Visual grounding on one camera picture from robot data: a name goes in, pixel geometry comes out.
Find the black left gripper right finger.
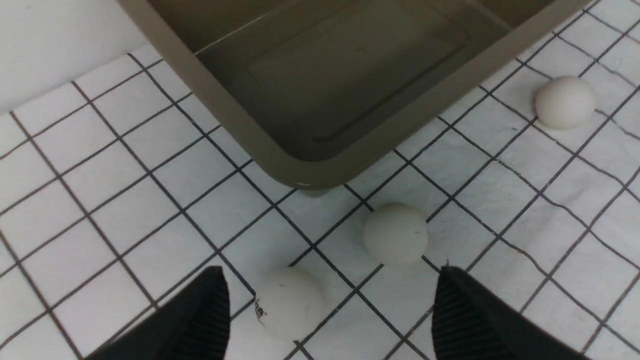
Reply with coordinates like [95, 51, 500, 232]
[431, 266, 585, 360]

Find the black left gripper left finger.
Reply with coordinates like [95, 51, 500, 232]
[87, 266, 231, 360]

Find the white ping-pong ball with logo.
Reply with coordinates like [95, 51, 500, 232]
[254, 268, 327, 341]

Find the plain white ping-pong ball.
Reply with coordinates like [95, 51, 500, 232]
[362, 202, 429, 268]

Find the olive plastic storage bin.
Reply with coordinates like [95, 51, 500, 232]
[119, 0, 588, 191]

